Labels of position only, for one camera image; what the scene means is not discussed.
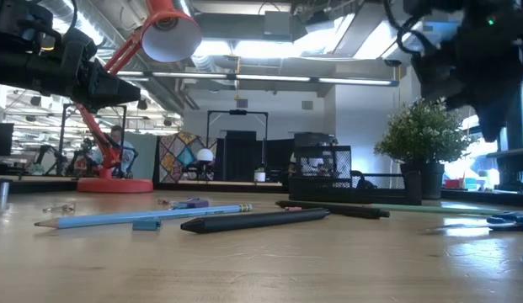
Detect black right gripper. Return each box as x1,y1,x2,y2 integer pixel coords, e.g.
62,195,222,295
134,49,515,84
412,8,523,143

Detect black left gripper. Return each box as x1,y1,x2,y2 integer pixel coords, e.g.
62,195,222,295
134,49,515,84
0,52,142,113

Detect red binder clip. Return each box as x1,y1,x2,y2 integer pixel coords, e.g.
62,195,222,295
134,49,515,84
42,203,77,213

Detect light blue pencil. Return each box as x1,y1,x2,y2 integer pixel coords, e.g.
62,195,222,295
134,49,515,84
34,204,253,230

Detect blue handled scissors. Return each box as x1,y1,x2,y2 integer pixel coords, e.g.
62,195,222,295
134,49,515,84
419,211,523,235

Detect slim black pen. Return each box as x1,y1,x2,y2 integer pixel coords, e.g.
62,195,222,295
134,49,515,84
275,200,391,220

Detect thick black pen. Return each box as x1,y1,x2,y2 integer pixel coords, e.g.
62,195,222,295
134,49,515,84
180,208,331,235

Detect black mesh desk organizer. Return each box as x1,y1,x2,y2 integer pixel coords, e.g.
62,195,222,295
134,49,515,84
288,145,423,206

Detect black upright pole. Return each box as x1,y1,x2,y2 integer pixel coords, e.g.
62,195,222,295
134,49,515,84
503,82,523,151

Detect potted green plant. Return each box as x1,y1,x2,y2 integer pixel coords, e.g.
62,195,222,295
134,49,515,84
373,98,471,200

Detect person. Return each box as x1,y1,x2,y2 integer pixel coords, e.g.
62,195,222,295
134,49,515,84
92,125,138,178

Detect dark grey side desk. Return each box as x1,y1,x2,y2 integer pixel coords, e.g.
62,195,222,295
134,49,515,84
486,147,523,193

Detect colourful patterned panel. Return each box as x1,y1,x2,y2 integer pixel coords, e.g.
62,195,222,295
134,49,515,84
158,131,219,183

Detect red desk lamp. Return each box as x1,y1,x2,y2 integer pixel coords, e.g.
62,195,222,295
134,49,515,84
75,0,203,194

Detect white globe lamp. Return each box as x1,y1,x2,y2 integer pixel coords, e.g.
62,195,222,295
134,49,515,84
195,147,215,166

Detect black background monitor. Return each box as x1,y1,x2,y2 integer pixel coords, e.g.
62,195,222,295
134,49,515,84
0,122,14,157

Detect black background cabinet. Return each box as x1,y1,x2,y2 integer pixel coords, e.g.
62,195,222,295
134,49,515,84
216,130,296,184

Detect long ceiling light strip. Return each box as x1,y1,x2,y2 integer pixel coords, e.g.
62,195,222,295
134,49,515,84
115,70,400,88

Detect black left camera cable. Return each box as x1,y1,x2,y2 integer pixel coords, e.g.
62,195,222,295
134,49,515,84
66,0,80,38

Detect black camera cable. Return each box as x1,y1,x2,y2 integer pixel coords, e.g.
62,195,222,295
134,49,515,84
66,0,80,38
383,0,429,56

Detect black right camera cable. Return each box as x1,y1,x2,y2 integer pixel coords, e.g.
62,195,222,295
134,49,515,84
383,0,429,56

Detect black aluminium table frame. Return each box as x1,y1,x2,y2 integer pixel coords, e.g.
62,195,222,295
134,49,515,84
0,175,523,208

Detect small silver metal post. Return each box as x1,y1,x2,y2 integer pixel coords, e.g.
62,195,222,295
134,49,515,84
0,178,13,211

